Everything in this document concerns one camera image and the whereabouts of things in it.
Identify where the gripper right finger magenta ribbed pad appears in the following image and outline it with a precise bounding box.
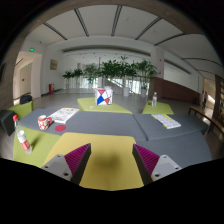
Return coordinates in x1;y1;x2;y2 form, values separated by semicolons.
132;144;181;185

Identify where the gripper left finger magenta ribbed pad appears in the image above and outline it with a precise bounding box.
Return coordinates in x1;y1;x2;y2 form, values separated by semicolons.
42;143;91;185

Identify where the clear water bottle red cap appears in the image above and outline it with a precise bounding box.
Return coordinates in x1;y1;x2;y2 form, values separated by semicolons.
13;115;32;154

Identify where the distant clear water bottle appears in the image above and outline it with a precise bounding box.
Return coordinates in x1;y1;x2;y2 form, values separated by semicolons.
152;92;157;107

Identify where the green seat cushion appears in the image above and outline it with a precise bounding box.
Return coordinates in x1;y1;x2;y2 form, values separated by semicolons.
13;127;60;167

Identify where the yellow seat cushion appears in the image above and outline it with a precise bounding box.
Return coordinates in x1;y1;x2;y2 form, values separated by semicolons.
45;132;143;190

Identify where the grey modular sofa seat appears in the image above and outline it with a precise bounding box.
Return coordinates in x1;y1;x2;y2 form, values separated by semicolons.
13;109;212;168

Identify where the red round coaster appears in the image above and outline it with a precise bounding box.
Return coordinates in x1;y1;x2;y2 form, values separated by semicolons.
55;125;66;132

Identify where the folded yellow white newspaper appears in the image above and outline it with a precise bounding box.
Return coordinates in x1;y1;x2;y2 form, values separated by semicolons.
152;114;181;129

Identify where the red white patterned mug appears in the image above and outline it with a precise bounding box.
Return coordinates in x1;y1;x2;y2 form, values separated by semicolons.
38;115;52;130

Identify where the open magazine on sofa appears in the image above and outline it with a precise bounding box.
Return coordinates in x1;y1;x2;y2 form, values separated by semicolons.
50;108;79;124

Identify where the green ottoman under far bottle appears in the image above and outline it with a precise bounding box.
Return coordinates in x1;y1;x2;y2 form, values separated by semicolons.
143;100;174;115

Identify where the green ottoman under box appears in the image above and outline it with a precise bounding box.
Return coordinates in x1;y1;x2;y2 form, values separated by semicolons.
77;97;131;114

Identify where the white red blue geometric box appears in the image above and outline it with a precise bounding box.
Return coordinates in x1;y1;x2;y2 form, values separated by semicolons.
95;88;113;106

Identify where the green armchair at left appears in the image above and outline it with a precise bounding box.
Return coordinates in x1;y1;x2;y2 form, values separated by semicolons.
9;101;33;119

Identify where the dark grey stool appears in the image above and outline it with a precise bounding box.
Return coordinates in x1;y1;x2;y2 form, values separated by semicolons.
0;110;14;136

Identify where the red fire extinguisher box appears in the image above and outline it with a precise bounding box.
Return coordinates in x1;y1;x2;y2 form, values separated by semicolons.
49;84;54;94

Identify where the black bag on armchair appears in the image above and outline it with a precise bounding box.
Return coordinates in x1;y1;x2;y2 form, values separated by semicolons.
20;95;33;104

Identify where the row of potted plants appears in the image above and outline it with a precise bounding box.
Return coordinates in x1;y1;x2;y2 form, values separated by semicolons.
62;56;157;90

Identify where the yellow wall poster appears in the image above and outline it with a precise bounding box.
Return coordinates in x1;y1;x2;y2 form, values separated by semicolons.
50;59;58;70

